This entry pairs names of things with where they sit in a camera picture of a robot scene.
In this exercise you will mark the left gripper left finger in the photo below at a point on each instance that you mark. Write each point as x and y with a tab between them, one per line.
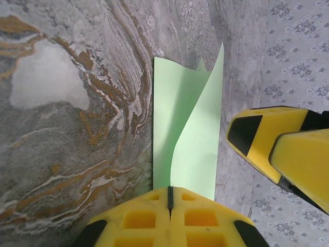
138	223

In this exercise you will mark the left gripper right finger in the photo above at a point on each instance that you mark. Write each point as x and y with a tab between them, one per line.
203	223

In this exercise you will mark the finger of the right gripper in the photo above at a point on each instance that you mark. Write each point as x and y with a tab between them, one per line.
303	159
277	121

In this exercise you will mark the light green paper sheet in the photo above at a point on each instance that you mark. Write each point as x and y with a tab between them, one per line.
164	115

